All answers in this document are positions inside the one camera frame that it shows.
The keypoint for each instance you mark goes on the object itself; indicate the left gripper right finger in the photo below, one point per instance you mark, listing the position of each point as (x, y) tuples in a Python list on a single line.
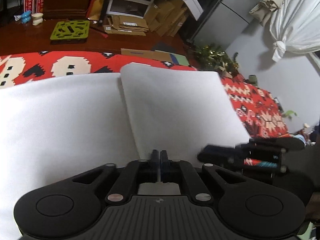
[(246, 206)]

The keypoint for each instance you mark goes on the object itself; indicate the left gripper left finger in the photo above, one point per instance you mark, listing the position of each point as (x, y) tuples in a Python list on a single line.
[(73, 205)]

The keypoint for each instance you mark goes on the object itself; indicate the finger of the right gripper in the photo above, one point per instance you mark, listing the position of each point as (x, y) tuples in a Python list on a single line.
[(219, 159), (219, 150)]

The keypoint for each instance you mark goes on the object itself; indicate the white sweatshirt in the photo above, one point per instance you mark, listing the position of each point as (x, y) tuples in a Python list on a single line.
[(59, 127)]

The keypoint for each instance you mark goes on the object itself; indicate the red Christmas pattern tablecloth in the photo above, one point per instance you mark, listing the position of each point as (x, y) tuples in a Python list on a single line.
[(255, 107)]

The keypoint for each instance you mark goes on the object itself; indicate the dark green gift box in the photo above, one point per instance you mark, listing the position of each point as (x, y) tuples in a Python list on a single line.
[(252, 79)]

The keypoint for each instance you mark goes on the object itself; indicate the Christmas garland with ornaments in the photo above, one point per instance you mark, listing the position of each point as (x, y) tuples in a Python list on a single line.
[(214, 58)]

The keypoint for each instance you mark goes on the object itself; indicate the Mianshu flattened cardboard box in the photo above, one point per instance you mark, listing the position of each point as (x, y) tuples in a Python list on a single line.
[(157, 55)]

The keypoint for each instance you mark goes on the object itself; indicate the silver refrigerator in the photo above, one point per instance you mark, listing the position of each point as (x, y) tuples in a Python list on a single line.
[(224, 23)]

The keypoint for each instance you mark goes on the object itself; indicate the white knotted curtain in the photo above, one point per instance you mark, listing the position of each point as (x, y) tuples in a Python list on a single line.
[(295, 28)]

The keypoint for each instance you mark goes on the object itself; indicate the stack of flattened cardboard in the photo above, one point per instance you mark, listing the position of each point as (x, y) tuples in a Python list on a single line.
[(165, 17)]

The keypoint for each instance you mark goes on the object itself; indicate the cream ceramic pot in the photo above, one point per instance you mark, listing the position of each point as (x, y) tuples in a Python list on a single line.
[(37, 18)]

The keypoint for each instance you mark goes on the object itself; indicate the blue ceramic figurine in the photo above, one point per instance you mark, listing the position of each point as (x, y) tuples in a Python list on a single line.
[(24, 18)]

